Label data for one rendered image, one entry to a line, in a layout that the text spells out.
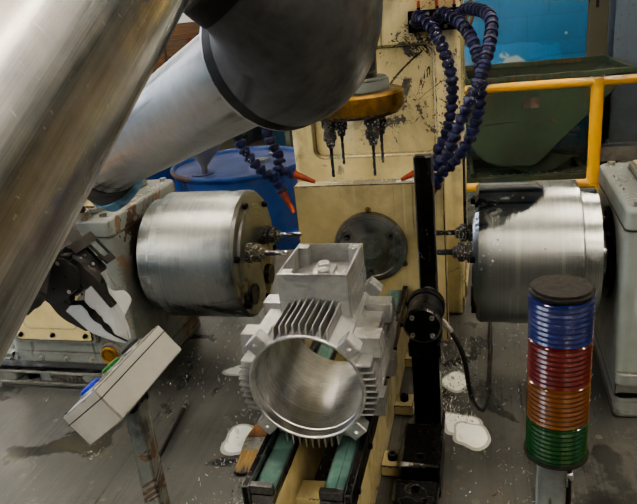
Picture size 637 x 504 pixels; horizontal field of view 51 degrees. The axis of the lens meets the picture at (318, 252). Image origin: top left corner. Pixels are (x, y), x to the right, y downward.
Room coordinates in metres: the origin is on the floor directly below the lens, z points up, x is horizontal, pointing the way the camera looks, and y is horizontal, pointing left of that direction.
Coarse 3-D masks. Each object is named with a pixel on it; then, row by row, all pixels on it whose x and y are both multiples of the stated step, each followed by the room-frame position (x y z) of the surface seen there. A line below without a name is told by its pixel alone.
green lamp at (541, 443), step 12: (528, 420) 0.56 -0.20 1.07; (588, 420) 0.55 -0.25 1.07; (528, 432) 0.56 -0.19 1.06; (540, 432) 0.54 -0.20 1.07; (552, 432) 0.54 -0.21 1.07; (564, 432) 0.53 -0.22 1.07; (576, 432) 0.53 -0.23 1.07; (528, 444) 0.56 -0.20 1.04; (540, 444) 0.54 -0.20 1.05; (552, 444) 0.54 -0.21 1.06; (564, 444) 0.53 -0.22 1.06; (576, 444) 0.53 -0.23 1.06; (540, 456) 0.54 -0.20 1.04; (552, 456) 0.54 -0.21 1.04; (564, 456) 0.53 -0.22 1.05; (576, 456) 0.53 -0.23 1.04
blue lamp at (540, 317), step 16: (528, 304) 0.57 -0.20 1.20; (544, 304) 0.54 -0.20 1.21; (592, 304) 0.54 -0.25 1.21; (528, 320) 0.57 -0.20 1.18; (544, 320) 0.54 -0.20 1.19; (560, 320) 0.54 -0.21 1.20; (576, 320) 0.53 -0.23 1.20; (592, 320) 0.54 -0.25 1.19; (544, 336) 0.54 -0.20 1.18; (560, 336) 0.54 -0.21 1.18; (576, 336) 0.53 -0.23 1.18; (592, 336) 0.55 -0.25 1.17
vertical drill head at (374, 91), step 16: (368, 80) 1.15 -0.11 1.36; (384, 80) 1.16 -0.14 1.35; (352, 96) 1.13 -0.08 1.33; (368, 96) 1.12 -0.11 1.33; (384, 96) 1.12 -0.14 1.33; (400, 96) 1.16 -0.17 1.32; (336, 112) 1.12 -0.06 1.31; (352, 112) 1.11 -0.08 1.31; (368, 112) 1.11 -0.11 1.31; (384, 112) 1.13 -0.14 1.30; (336, 128) 1.25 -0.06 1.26; (368, 128) 1.14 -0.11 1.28; (384, 128) 1.23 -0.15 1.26
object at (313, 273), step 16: (304, 256) 0.94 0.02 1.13; (320, 256) 0.94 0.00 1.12; (336, 256) 0.94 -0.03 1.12; (352, 256) 0.91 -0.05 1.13; (288, 272) 0.84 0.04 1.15; (304, 272) 0.91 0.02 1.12; (320, 272) 0.86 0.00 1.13; (336, 272) 0.83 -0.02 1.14; (352, 272) 0.85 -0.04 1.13; (288, 288) 0.84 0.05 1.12; (304, 288) 0.83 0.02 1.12; (320, 288) 0.83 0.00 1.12; (336, 288) 0.82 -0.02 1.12; (352, 288) 0.84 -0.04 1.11; (336, 304) 0.82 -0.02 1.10; (352, 304) 0.82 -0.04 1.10
